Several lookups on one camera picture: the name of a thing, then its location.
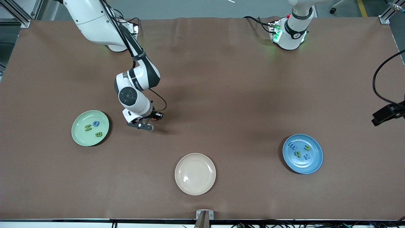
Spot light green plate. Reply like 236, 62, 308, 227
71, 110, 110, 147

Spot beige plate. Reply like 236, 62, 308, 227
175, 153, 216, 196

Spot brown table cover sheet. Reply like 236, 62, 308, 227
0, 16, 405, 220

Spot blue plate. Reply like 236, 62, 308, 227
282, 134, 324, 174

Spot black chair caster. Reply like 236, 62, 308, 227
329, 0, 345, 15

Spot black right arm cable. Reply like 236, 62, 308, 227
98, 0, 167, 112

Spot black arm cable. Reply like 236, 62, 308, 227
373, 49, 405, 105
98, 0, 167, 112

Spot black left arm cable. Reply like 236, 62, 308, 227
373, 49, 405, 105

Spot black right base cable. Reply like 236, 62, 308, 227
114, 9, 140, 35

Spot black base cable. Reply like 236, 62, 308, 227
243, 15, 273, 35
114, 9, 140, 35

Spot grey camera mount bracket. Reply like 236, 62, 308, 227
196, 210, 214, 228

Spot black left base cable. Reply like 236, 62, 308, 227
243, 15, 273, 35

